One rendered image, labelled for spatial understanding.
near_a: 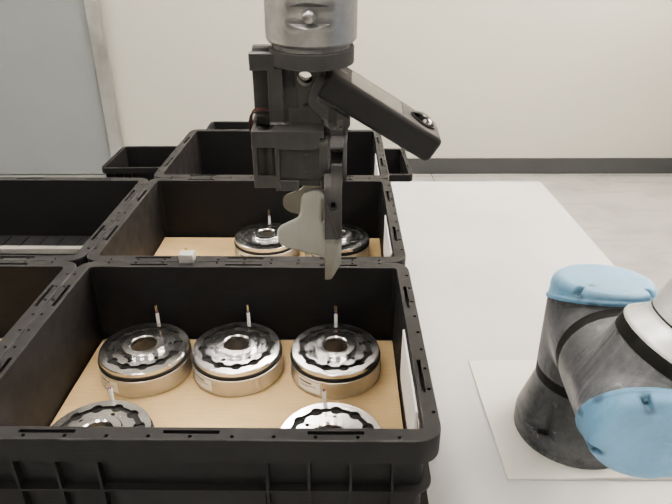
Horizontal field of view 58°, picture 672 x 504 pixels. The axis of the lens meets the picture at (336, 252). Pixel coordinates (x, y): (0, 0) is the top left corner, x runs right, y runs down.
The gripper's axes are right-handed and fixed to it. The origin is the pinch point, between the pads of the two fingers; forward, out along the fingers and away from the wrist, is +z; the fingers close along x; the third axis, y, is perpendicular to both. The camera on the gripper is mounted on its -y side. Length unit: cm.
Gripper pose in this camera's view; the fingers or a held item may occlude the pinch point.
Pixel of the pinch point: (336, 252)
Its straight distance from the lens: 60.2
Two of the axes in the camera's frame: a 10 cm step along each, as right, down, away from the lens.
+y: -10.0, 0.0, 0.0
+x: 0.0, 5.2, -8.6
